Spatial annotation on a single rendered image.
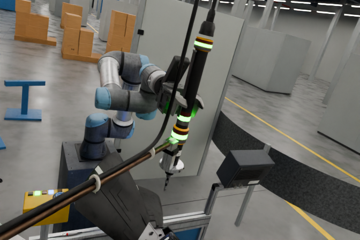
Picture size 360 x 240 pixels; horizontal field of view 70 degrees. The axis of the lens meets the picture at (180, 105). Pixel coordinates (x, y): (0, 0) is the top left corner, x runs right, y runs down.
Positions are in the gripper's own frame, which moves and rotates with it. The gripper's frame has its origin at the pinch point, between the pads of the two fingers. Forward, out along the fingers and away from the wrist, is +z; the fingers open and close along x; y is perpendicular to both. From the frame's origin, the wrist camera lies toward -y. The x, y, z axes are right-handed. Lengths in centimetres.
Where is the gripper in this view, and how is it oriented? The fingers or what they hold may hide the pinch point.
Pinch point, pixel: (193, 103)
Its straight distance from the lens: 64.7
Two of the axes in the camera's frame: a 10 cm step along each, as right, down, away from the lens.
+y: -2.4, 9.2, 3.1
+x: -8.8, -0.7, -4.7
